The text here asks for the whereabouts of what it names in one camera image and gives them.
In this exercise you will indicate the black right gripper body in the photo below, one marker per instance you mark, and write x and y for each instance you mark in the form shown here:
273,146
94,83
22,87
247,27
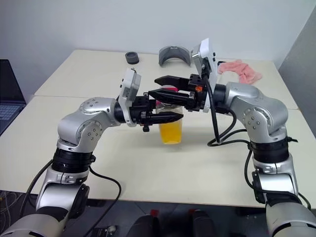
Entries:
197,96

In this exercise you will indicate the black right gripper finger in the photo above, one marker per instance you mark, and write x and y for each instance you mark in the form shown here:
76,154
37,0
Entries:
172,96
172,81

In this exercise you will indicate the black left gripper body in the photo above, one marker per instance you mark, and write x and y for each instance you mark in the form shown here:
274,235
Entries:
139,111

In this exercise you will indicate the pink bottle cap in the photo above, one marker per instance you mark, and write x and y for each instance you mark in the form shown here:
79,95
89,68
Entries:
170,87

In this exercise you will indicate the clear bottle with orange drink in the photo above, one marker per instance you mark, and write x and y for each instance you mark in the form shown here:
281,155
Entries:
170,133

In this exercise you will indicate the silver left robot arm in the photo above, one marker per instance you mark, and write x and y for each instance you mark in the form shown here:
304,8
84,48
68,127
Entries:
74,123

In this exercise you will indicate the grey curved plastic shell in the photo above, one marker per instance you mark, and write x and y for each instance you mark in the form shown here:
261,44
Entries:
164,58

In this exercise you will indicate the dark grey round cap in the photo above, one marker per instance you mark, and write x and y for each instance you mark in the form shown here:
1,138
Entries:
132,58

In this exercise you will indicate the pink cloth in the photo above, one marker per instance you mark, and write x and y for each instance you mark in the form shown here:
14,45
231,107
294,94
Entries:
244,71

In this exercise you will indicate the black box with white knob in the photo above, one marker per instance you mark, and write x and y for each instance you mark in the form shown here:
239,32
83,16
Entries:
105,232

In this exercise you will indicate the dark laptop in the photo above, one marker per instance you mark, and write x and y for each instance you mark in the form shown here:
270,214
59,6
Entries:
10,98

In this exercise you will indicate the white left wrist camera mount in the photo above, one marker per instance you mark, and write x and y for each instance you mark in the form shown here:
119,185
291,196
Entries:
128,84

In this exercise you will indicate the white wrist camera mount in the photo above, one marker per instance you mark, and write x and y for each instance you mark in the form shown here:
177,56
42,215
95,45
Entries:
128,84
208,51

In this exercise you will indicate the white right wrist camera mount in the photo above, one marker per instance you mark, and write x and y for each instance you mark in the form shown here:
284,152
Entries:
208,51

